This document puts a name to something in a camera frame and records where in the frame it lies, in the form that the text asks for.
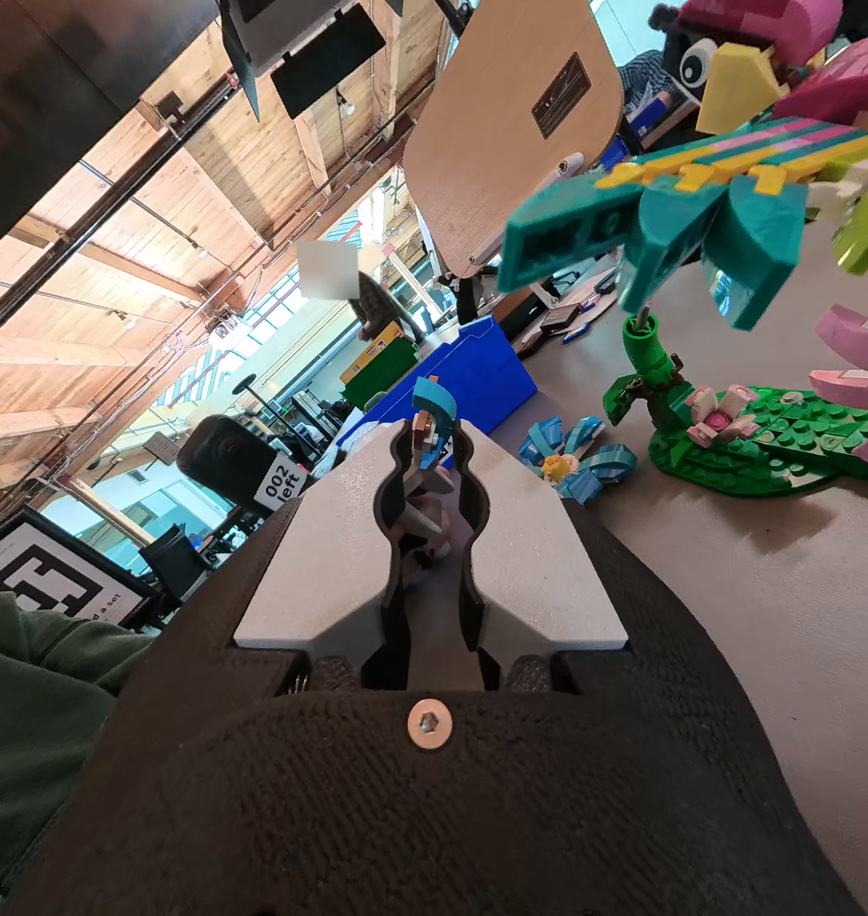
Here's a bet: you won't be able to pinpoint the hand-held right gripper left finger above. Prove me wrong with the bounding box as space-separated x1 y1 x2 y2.
232 421 415 659

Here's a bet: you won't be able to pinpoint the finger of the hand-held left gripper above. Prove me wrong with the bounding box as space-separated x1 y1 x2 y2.
404 467 455 502
403 502 445 541

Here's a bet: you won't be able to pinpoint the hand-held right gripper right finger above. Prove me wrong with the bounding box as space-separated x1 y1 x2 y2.
454 421 630 672

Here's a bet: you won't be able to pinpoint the blue white lego piece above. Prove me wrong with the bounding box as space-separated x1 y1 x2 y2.
409 375 458 473

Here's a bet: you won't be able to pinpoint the blue lego flower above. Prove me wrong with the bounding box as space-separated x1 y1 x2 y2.
517 415 640 506

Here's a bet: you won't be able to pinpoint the green lego plant base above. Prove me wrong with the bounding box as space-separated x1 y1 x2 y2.
603 304 868 500

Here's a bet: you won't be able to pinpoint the colourful lego parrot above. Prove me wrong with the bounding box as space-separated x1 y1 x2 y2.
497 0 868 332

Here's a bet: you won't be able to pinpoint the black floor lamp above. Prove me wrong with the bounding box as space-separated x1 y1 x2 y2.
232 371 279 425

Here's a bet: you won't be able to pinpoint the blue plastic bin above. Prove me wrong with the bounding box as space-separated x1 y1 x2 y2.
337 315 539 452

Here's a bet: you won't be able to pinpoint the green plastic bin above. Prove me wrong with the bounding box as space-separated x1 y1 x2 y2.
341 335 421 411

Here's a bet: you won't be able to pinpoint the yellow cardboard box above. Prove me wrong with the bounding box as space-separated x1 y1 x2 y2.
340 321 406 385

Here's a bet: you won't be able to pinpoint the black white framed sign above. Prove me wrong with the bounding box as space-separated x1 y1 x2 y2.
0 510 157 632

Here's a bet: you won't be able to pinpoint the person's green sweater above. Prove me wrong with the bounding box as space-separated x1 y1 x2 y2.
0 590 157 916

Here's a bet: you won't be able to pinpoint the light wooden board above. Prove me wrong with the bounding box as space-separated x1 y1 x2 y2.
402 0 625 280

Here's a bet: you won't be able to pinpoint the black hanging light fixture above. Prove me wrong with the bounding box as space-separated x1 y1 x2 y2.
218 0 406 123

